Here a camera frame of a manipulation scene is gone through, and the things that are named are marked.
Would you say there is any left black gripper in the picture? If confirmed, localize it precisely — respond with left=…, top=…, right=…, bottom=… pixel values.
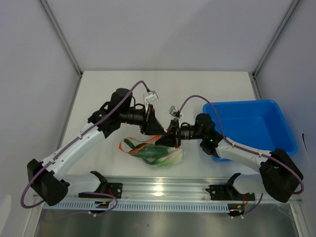
left=119, top=104, right=166, bottom=136

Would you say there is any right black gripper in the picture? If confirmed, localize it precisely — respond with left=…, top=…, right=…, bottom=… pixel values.
left=156, top=118, right=205, bottom=149

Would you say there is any green lettuce head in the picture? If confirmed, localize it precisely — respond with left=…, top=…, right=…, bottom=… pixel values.
left=147, top=148, right=184, bottom=168

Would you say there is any clear zip bag orange zipper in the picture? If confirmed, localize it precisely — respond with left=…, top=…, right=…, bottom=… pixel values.
left=118, top=135, right=185, bottom=168

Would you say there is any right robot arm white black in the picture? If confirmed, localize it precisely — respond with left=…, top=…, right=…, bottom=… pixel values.
left=155, top=113, right=304, bottom=203

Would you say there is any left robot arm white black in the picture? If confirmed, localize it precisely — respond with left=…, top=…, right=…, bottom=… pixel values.
left=27, top=88, right=165, bottom=206

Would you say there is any blue plastic bin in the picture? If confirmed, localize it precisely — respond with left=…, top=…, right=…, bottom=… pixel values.
left=202, top=100, right=297, bottom=156

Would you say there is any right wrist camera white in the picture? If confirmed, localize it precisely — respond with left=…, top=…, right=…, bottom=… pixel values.
left=169, top=106, right=183, bottom=125

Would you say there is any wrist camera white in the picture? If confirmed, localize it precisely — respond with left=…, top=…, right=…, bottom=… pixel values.
left=169, top=106, right=183, bottom=125
left=143, top=91, right=158, bottom=110

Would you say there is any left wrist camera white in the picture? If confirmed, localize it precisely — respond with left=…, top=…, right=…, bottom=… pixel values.
left=143, top=91, right=158, bottom=110

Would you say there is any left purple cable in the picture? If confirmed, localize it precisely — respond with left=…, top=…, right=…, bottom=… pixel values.
left=20, top=80, right=151, bottom=209

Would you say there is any aluminium mounting rail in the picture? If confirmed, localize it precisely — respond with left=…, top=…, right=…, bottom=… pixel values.
left=33, top=175, right=303, bottom=204

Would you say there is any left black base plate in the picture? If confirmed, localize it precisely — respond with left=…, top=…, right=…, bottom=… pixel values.
left=105, top=183, right=123, bottom=199

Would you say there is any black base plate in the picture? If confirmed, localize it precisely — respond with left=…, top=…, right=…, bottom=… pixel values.
left=105, top=183, right=123, bottom=199
left=205, top=184, right=255, bottom=201

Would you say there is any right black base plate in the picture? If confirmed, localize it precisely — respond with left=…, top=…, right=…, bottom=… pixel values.
left=205, top=184, right=255, bottom=201

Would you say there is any white slotted cable duct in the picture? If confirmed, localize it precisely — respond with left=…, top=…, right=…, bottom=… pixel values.
left=43, top=200, right=230, bottom=213

